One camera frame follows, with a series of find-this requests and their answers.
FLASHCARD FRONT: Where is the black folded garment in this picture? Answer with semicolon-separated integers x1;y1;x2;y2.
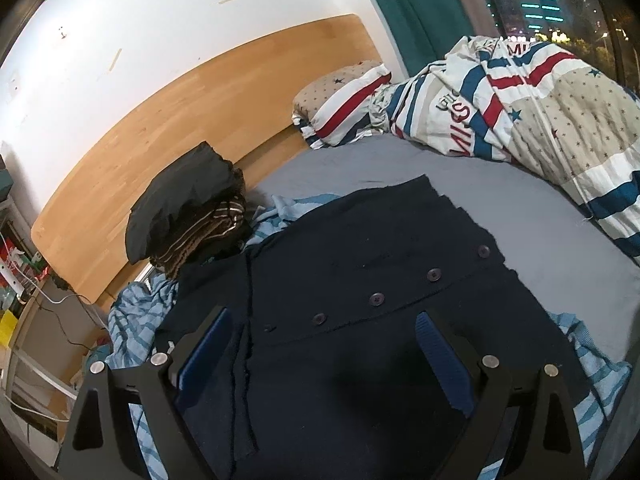
125;141;236;265

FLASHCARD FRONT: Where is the window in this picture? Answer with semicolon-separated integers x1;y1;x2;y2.
465;0;640;91

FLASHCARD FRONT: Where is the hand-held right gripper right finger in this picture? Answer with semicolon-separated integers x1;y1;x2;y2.
415;310;586;480

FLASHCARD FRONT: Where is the brown striped sweater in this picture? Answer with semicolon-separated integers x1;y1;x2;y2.
150;197;248;276

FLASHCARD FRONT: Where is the teal curtain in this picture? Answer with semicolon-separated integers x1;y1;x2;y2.
352;0;473;78

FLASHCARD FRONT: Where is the black power cable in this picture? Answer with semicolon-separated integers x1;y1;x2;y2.
50;275;108;348

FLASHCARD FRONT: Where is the blue striped blanket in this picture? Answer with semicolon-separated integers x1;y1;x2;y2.
107;192;631;480

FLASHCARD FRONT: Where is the grey bed sheet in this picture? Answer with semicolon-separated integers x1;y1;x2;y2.
247;135;640;366

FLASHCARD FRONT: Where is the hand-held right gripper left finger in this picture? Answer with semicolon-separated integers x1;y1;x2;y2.
55;306;233;480

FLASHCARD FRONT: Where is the striped star pillow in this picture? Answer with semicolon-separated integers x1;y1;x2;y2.
292;60;392;150

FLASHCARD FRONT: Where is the wooden headboard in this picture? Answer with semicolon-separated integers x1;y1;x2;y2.
31;14;378;306

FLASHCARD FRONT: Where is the striped star duvet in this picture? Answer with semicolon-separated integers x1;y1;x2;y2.
370;35;640;266

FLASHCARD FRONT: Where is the navy button cardigan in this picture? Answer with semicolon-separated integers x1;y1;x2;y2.
155;174;591;480

